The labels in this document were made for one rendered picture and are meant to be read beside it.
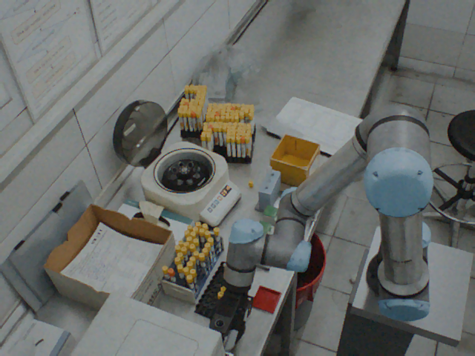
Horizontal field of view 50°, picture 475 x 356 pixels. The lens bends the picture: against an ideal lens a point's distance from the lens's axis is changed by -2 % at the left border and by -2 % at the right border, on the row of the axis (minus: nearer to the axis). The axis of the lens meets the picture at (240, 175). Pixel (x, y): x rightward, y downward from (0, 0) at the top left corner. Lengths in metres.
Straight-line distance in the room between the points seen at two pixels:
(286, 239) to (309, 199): 0.11
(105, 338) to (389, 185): 0.66
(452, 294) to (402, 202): 0.63
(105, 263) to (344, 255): 1.43
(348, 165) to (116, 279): 0.75
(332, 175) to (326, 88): 1.04
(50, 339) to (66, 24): 0.82
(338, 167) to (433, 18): 2.61
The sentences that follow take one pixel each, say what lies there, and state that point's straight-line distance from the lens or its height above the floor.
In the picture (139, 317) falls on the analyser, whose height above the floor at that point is 1.18.
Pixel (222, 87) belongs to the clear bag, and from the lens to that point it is 2.01.
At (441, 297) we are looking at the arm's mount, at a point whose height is 0.92.
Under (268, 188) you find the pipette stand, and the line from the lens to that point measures 1.61.
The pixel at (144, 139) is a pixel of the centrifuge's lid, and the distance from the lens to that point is 1.75.
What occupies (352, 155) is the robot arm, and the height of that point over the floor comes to 1.41.
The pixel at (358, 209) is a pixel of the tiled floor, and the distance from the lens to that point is 2.85.
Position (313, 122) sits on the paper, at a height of 0.89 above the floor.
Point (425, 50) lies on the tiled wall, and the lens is 3.78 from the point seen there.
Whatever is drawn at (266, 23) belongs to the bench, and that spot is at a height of 0.87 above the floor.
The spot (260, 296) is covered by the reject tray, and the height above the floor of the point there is 0.88.
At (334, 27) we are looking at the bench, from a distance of 2.55.
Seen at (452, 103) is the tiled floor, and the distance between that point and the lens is 3.65.
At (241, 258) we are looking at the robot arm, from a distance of 1.21.
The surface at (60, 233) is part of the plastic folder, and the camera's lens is 1.57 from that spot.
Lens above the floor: 2.18
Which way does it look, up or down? 47 degrees down
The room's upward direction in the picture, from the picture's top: 4 degrees counter-clockwise
